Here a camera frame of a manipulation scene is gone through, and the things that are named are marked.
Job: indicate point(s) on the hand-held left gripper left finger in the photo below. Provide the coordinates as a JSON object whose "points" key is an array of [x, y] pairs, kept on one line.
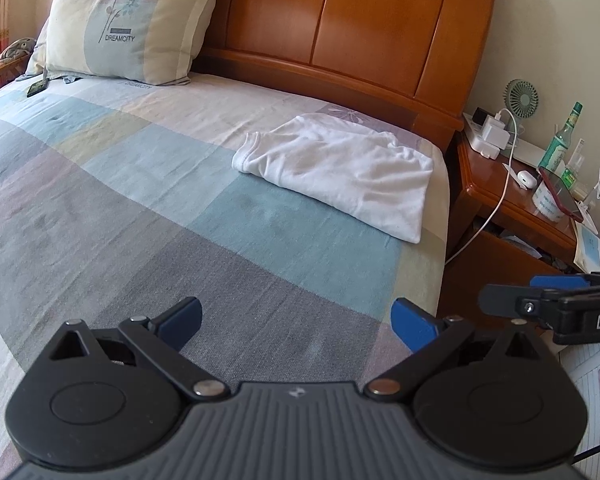
{"points": [[180, 322]]}

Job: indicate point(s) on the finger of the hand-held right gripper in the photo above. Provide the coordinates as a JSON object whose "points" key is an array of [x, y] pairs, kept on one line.
{"points": [[555, 280], [505, 301]]}

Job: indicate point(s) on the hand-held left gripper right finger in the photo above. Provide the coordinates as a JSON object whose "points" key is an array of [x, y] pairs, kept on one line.
{"points": [[412, 327]]}

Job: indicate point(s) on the white shirt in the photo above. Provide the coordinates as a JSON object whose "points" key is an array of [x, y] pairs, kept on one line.
{"points": [[350, 175]]}

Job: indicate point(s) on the blue white booklet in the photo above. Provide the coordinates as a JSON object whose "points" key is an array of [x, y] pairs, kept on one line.
{"points": [[592, 252]]}

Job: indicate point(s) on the white cup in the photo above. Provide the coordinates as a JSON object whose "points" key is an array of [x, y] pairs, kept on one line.
{"points": [[545, 206]]}

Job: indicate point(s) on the red smartphone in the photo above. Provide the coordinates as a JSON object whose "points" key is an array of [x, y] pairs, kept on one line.
{"points": [[562, 195]]}

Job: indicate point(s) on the white earbuds case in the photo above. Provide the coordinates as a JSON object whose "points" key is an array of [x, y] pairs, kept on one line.
{"points": [[525, 178]]}

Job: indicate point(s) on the wooden nightstand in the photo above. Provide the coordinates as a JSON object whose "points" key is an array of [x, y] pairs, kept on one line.
{"points": [[485, 195]]}

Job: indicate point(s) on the small clear bottle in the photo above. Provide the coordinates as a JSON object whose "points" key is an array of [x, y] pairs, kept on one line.
{"points": [[575, 160]]}

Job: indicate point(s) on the white flat box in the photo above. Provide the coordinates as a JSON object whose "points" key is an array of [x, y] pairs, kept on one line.
{"points": [[530, 154]]}

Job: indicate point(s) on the green glass bottle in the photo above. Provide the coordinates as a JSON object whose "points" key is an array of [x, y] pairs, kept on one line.
{"points": [[560, 145]]}

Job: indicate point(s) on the white charger block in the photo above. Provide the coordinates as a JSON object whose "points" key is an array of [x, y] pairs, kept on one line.
{"points": [[495, 132]]}

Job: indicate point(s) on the white power strip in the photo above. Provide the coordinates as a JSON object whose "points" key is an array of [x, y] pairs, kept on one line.
{"points": [[472, 135]]}

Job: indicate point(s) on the small green desk fan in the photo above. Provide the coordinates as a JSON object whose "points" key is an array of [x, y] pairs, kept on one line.
{"points": [[520, 96]]}

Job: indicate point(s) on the black phone on bed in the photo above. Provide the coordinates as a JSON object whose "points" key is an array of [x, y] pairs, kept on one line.
{"points": [[36, 88]]}

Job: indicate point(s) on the pale blue pillow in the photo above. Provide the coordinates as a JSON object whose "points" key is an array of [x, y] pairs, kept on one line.
{"points": [[36, 55]]}

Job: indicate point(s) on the beige printed pillow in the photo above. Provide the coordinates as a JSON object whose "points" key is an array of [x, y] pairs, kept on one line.
{"points": [[130, 20]]}

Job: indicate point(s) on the wooden headboard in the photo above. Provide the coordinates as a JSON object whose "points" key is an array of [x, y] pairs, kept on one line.
{"points": [[355, 25]]}

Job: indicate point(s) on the small wooden side table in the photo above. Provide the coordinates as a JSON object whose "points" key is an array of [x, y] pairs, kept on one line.
{"points": [[2, 69]]}

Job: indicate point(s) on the grey plush toy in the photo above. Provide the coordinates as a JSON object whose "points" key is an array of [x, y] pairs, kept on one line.
{"points": [[17, 49]]}

